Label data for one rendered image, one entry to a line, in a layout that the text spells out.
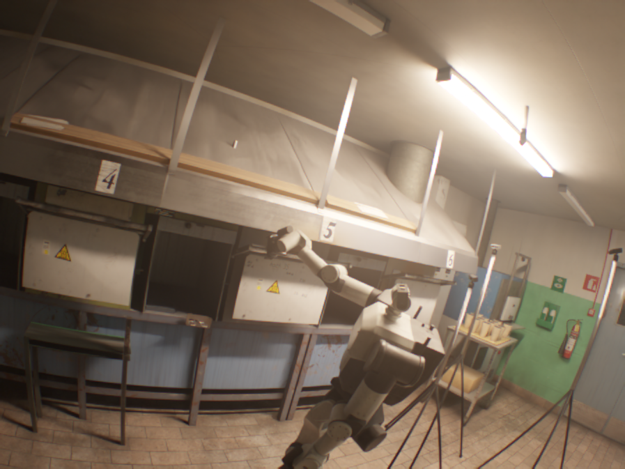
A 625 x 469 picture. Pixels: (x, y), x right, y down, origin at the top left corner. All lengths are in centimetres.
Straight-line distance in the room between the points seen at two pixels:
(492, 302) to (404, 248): 210
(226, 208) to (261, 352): 117
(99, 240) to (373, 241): 159
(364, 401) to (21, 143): 169
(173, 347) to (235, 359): 44
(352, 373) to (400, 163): 226
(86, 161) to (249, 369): 172
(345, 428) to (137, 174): 132
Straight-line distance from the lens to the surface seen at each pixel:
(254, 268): 197
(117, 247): 182
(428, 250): 257
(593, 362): 489
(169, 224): 191
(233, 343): 233
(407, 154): 311
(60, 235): 184
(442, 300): 432
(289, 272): 207
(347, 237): 201
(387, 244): 224
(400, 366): 98
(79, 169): 162
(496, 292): 421
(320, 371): 281
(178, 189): 161
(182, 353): 228
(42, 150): 167
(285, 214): 179
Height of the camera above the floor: 164
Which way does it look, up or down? 3 degrees down
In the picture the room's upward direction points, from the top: 15 degrees clockwise
